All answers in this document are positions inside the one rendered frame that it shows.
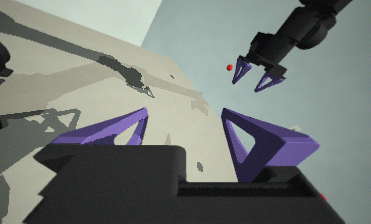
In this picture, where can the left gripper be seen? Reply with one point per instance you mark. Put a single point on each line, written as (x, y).
(271, 56)

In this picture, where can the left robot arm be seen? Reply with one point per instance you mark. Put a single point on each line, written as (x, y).
(305, 26)

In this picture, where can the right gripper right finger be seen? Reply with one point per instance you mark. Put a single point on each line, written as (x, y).
(274, 145)

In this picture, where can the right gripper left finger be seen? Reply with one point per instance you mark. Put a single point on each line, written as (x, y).
(104, 133)

